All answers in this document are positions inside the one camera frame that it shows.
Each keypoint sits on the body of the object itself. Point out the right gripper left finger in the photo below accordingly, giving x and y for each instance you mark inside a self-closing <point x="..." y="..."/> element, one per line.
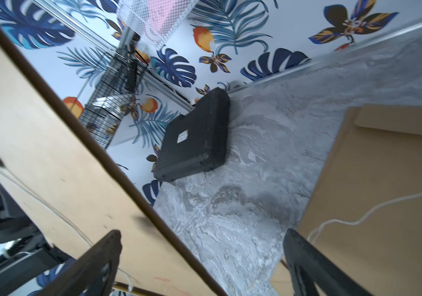
<point x="93" y="274"/>

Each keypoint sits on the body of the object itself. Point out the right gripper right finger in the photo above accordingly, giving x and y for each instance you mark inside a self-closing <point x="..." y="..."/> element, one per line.
<point x="311" y="271"/>

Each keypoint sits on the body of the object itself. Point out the brown kraft file bag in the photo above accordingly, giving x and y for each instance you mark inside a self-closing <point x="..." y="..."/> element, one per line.
<point x="74" y="192"/>
<point x="365" y="212"/>

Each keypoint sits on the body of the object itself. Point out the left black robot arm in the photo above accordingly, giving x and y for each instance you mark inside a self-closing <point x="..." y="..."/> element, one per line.
<point x="27" y="262"/>

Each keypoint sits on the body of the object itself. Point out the black plastic tool case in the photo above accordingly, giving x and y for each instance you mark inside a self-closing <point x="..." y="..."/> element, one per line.
<point x="196" y="142"/>

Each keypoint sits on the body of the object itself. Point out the black wire basket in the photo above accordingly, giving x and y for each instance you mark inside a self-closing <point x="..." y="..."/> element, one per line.
<point x="114" y="96"/>

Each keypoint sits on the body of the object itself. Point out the white mesh wall basket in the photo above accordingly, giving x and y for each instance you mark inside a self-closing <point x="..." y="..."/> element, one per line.
<point x="154" y="20"/>

